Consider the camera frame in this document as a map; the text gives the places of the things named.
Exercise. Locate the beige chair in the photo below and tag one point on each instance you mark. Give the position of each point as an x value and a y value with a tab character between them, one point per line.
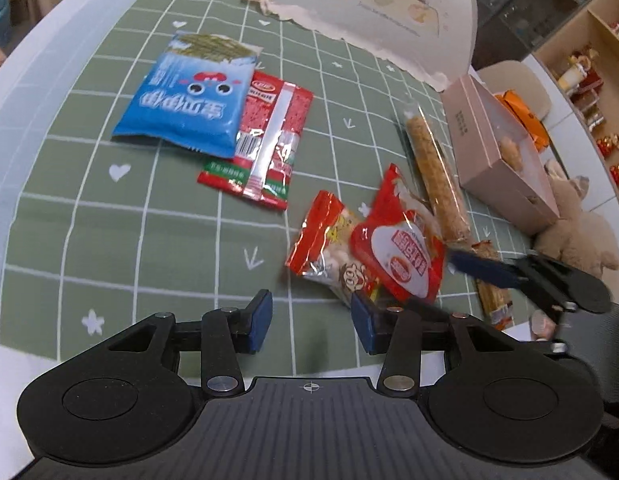
519	80

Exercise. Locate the doll figurine with yellow bottle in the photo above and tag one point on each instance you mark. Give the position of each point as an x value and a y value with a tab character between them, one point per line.
579	70

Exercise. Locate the wooden wall shelf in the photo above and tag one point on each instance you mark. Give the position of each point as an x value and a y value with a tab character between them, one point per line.
589	35

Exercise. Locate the person's right hand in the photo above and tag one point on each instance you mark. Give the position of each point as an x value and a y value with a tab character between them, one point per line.
543	325

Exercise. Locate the clear cracker packet red ends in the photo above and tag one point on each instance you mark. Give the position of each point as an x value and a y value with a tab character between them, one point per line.
494	295
439	175

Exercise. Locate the orange snack bag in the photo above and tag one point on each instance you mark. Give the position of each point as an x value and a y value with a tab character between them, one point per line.
527	120

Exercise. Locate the clear bun packet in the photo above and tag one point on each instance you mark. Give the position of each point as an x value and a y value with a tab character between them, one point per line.
510	152

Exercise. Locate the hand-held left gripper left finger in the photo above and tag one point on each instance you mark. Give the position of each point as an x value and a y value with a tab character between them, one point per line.
259	322

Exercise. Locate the brown teddy bear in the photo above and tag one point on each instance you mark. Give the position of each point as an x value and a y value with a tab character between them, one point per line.
574	230

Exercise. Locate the red and yellow candy bag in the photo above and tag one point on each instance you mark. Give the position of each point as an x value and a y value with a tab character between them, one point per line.
324	250

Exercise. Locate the dark glass cabinet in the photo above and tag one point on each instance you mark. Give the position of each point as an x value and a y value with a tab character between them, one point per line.
529	0

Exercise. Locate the white printed food cover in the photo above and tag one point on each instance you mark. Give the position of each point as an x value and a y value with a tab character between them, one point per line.
389	5

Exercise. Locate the blue seaweed snack packet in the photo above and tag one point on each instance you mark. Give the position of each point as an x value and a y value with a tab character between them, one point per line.
184	105

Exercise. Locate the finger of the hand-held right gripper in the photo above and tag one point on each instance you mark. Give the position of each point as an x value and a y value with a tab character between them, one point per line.
489	267
427	306

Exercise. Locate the red pouch with white star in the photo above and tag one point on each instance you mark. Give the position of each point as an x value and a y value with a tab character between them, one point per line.
404	250

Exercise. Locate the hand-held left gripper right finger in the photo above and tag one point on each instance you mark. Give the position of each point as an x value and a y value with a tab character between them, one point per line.
363	325

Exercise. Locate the pink cardboard box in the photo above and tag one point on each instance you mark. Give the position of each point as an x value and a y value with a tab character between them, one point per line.
479	160

